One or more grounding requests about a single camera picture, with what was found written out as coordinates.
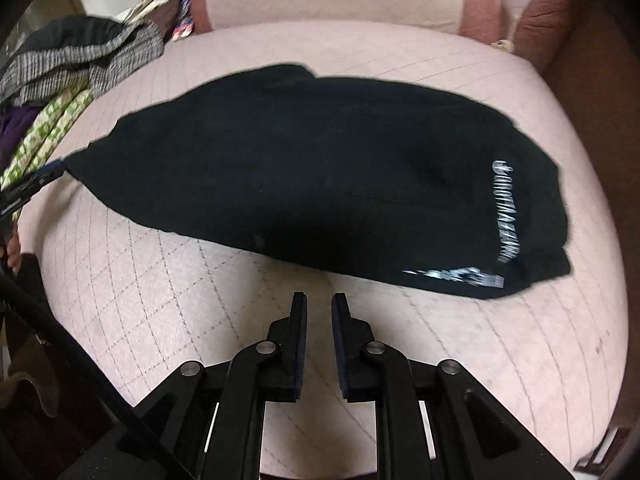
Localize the black pants with white print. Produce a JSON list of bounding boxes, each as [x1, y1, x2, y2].
[[65, 64, 570, 299]]

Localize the purple cloth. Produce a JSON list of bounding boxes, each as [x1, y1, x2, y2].
[[0, 105, 42, 170]]

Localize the green patterned cloth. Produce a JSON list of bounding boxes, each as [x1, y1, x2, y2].
[[1, 84, 93, 190]]

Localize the pink quilted sofa seat cover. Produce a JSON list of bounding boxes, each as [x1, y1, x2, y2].
[[18, 21, 628, 479]]

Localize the houndstooth checked jacket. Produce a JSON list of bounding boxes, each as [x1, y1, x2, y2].
[[1, 15, 164, 106]]

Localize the colourful snack packet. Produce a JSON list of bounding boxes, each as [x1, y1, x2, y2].
[[170, 0, 194, 41]]

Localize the red brown small cushion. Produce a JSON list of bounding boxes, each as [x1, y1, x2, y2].
[[501, 0, 574, 72]]

